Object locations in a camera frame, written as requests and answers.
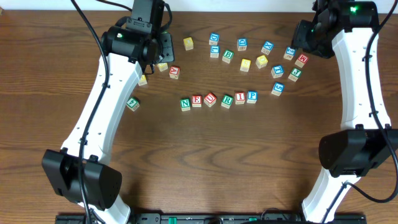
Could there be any green B block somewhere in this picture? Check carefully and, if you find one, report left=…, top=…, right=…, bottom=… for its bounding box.
left=222, top=50, right=234, bottom=63

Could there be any blue S block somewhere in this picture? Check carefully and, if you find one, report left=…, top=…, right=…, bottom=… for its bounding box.
left=271, top=82, right=285, bottom=96

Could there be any blue d block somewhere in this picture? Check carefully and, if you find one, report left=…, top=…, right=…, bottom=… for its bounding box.
left=209, top=32, right=220, bottom=45
left=237, top=38, right=248, bottom=51

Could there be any blue D block upper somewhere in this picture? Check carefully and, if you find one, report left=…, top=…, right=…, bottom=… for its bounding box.
left=209, top=32, right=220, bottom=45

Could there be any green R block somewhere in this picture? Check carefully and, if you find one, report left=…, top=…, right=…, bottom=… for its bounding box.
left=221, top=95, right=234, bottom=109

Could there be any blue P block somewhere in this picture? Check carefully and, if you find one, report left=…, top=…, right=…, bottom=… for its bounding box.
left=246, top=91, right=258, bottom=104

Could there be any yellow block beside R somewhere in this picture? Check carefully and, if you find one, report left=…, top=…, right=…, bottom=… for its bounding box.
left=157, top=63, right=168, bottom=72

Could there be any blue E block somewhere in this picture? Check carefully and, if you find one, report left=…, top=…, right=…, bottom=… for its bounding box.
left=271, top=65, right=284, bottom=78

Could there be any blue D block right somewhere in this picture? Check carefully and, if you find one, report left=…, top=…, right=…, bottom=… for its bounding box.
left=237, top=38, right=248, bottom=51

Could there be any green 4 block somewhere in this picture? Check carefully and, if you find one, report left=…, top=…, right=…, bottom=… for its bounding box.
left=126, top=97, right=140, bottom=111

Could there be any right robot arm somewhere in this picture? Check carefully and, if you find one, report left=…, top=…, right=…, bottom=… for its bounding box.
left=292, top=0, right=397, bottom=223

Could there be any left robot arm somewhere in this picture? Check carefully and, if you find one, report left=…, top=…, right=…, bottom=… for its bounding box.
left=42, top=0, right=175, bottom=223

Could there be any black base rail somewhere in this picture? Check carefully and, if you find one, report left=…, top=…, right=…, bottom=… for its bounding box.
left=55, top=212, right=305, bottom=224

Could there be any red A block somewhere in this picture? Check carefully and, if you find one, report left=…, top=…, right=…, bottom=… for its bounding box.
left=169, top=66, right=181, bottom=80

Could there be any green N block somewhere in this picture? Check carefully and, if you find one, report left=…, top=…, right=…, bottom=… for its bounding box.
left=180, top=98, right=191, bottom=111

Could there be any red M block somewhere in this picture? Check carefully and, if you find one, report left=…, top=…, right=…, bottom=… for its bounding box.
left=295, top=54, right=308, bottom=68

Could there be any blue Z block right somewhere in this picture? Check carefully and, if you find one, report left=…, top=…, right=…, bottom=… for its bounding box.
left=283, top=47, right=296, bottom=60

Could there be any red U block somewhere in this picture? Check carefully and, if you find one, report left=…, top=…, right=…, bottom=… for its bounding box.
left=204, top=92, right=217, bottom=107

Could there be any yellow O block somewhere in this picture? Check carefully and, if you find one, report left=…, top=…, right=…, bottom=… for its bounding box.
left=183, top=37, right=194, bottom=50

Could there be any green J block right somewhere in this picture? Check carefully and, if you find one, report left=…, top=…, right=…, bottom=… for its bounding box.
left=288, top=68, right=302, bottom=82

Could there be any blue L block centre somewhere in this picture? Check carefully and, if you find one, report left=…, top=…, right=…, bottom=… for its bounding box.
left=210, top=45, right=220, bottom=58

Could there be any red I block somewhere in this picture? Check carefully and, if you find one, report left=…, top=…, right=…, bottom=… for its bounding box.
left=234, top=92, right=246, bottom=105

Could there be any red E block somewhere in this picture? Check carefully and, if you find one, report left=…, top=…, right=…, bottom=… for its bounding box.
left=192, top=95, right=202, bottom=108

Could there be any blue X block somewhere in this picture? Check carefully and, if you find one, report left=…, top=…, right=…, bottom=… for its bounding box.
left=261, top=40, right=274, bottom=55

